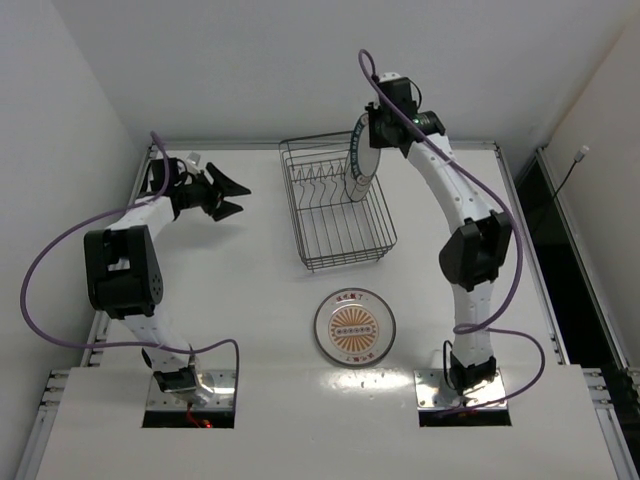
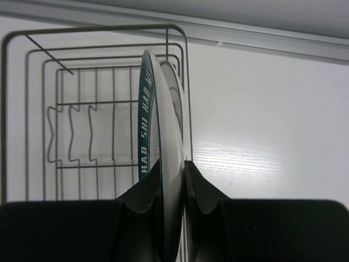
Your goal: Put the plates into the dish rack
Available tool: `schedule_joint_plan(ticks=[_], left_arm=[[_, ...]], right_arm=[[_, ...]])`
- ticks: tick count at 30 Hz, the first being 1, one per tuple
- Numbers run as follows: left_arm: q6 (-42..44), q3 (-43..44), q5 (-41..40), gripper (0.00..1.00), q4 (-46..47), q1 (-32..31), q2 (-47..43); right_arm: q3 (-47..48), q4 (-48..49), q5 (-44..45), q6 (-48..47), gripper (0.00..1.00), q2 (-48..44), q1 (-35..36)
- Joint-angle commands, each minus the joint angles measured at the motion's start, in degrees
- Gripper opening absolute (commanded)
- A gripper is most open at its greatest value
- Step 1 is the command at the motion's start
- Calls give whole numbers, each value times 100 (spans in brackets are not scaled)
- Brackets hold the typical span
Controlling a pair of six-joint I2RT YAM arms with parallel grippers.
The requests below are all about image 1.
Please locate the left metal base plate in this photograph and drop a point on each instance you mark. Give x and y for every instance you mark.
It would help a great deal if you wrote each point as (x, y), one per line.
(215, 392)

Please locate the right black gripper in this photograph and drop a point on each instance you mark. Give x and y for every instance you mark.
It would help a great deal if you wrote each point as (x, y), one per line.
(373, 126)

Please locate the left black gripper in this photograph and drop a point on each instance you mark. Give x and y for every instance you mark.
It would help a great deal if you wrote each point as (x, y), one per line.
(213, 193)

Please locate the metal base plate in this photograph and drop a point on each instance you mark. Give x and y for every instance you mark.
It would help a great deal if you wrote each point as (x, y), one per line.
(433, 394)
(215, 392)

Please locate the green rimmed white plate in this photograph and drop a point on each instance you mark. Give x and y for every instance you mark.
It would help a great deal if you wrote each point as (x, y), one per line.
(362, 160)

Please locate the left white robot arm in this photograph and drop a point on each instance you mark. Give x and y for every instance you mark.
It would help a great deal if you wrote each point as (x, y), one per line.
(123, 272)

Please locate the black cable white plug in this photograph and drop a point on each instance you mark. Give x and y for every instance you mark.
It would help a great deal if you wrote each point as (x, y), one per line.
(577, 159)

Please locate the white plate grey pattern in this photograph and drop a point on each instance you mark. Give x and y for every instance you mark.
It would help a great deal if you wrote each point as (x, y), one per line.
(359, 192)

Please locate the grey wire dish rack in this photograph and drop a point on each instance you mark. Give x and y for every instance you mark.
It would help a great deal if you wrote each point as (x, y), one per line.
(330, 229)

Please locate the orange sunburst plate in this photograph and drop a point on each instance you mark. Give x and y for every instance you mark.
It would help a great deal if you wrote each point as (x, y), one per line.
(354, 328)

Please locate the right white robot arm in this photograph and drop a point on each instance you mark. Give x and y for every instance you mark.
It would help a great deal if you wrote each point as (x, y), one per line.
(479, 236)

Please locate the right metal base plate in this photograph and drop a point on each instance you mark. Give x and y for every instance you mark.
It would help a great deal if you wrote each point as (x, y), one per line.
(433, 394)

